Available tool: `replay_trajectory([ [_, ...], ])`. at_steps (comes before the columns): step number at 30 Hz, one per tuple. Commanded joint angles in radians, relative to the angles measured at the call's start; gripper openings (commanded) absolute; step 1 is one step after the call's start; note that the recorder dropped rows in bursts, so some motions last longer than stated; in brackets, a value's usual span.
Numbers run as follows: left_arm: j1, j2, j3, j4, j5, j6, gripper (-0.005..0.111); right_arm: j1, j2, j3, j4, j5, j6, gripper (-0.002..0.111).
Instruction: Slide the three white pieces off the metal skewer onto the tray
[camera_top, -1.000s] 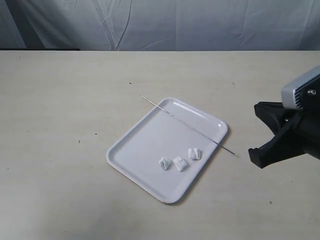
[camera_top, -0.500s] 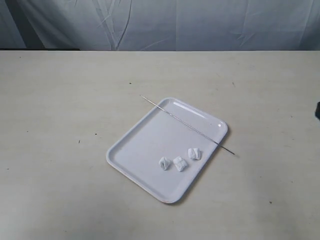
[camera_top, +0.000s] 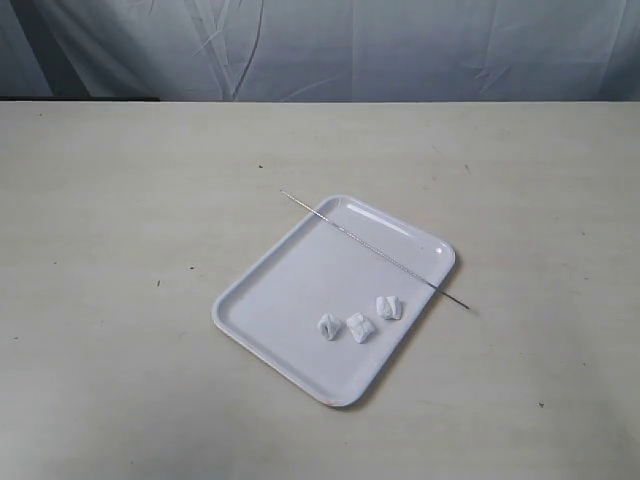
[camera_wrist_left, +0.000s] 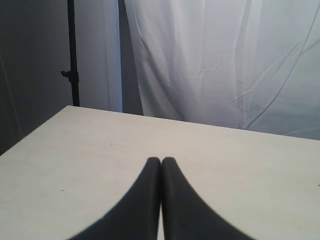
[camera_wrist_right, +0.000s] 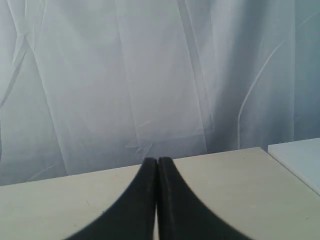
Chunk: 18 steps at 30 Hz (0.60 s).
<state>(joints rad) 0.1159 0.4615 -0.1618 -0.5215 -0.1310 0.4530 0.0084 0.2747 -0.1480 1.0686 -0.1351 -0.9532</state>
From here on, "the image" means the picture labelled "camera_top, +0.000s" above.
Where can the white rectangular plastic tray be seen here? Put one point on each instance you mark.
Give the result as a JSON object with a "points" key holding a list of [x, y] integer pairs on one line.
{"points": [[274, 308]]}

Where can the grey-blue backdrop curtain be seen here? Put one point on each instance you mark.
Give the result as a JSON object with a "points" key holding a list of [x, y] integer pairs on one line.
{"points": [[321, 51]]}

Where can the white marshmallow piece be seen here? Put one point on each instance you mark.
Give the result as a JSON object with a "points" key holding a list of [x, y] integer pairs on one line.
{"points": [[389, 308], [329, 326], [360, 327]]}

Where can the thin metal skewer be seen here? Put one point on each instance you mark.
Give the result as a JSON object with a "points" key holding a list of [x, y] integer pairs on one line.
{"points": [[377, 252]]}

